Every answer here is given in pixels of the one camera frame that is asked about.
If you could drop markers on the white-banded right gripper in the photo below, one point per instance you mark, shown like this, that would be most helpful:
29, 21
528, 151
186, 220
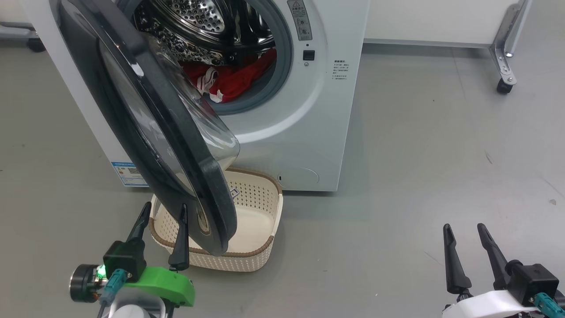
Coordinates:
485, 307

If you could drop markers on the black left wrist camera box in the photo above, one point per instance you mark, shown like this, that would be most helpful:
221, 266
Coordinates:
126, 260

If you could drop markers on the cream perforated laundry basket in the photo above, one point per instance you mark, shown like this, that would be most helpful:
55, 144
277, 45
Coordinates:
260, 212

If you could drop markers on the perforated steel washer drum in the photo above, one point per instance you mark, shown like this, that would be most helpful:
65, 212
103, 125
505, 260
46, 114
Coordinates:
198, 13

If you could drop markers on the blue-edged energy label sticker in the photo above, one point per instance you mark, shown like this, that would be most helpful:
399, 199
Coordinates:
129, 173

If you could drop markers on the grey metal partition foot with caster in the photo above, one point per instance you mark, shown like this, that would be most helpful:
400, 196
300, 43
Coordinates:
501, 53
17, 31

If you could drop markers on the grey warning sticker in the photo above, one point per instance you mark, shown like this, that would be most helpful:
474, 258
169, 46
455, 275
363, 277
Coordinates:
299, 20

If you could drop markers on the white front-load washing machine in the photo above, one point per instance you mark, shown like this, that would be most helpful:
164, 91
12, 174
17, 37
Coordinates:
309, 132

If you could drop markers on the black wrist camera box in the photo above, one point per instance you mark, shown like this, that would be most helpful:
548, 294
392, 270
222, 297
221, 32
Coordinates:
534, 280
126, 260

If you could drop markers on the dark round washer door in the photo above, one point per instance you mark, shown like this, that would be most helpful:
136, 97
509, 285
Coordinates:
207, 198

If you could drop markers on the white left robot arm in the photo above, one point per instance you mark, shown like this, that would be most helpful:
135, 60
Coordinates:
132, 311

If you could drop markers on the black door latch slot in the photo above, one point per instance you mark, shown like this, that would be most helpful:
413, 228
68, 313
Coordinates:
309, 55

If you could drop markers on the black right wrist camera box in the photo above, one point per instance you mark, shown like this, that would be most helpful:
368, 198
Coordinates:
534, 280

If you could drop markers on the red shorts with white band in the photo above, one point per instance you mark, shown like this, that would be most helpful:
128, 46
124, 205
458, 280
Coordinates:
251, 75

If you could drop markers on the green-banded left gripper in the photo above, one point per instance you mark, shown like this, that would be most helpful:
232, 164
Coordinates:
167, 285

